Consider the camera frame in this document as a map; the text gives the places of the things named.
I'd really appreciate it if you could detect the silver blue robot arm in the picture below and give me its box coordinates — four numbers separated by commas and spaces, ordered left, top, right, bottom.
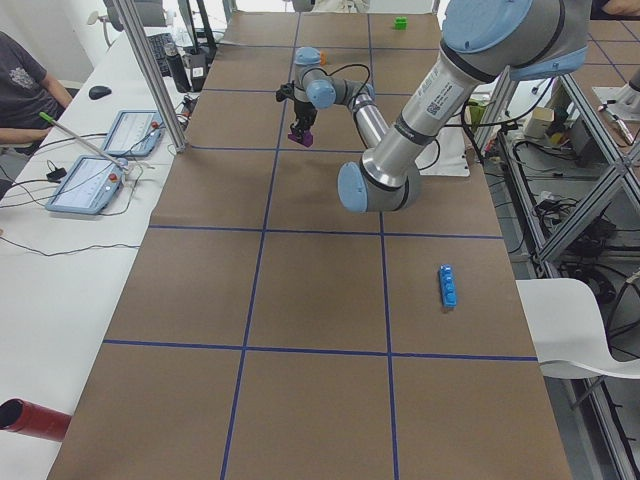
275, 1, 591, 212

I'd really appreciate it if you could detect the teach pendant tablet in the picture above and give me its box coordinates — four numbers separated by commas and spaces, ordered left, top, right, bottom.
45, 155, 124, 215
102, 110, 163, 157

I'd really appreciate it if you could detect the green tipped metal rod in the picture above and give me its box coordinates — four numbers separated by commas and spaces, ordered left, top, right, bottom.
39, 111, 129, 173

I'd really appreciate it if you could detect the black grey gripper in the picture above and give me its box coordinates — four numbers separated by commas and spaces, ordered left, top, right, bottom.
290, 99, 317, 136

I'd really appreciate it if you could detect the white chair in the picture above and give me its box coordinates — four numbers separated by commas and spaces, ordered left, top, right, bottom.
516, 278, 639, 380

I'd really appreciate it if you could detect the long blue block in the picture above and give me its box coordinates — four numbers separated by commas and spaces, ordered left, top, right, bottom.
438, 264, 458, 308

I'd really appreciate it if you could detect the red cylinder bottle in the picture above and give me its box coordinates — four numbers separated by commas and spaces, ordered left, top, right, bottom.
1, 398, 72, 442

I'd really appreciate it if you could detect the green block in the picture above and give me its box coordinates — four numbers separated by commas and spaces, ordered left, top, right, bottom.
394, 17, 408, 30

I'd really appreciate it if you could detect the black camera cable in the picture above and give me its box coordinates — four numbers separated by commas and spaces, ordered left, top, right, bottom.
319, 62, 373, 96

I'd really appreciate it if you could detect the seated person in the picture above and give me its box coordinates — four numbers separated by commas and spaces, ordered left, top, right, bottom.
1, 32, 72, 155

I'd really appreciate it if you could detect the black computer mouse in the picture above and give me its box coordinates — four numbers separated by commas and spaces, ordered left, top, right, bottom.
88, 85, 112, 100

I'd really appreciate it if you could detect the black water bottle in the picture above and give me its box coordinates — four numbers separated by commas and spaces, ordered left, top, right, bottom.
164, 42, 191, 93

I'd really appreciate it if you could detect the upper teach pendant tablet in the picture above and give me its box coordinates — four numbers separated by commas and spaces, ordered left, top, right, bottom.
102, 110, 163, 157

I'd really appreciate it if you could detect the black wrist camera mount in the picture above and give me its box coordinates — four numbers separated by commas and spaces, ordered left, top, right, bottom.
275, 82, 295, 102

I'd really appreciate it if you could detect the black keyboard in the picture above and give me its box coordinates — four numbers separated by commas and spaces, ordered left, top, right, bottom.
147, 33, 173, 77

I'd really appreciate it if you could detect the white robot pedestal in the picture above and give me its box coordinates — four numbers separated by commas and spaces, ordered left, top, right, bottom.
415, 126, 470, 177

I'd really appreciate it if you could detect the lower teach pendant tablet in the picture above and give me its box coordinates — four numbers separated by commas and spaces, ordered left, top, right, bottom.
45, 155, 124, 215

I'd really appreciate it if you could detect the purple trapezoid block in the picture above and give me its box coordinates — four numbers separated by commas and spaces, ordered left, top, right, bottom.
287, 130, 314, 148

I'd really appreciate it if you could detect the aluminium frame post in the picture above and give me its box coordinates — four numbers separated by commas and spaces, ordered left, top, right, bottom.
114, 0, 186, 153

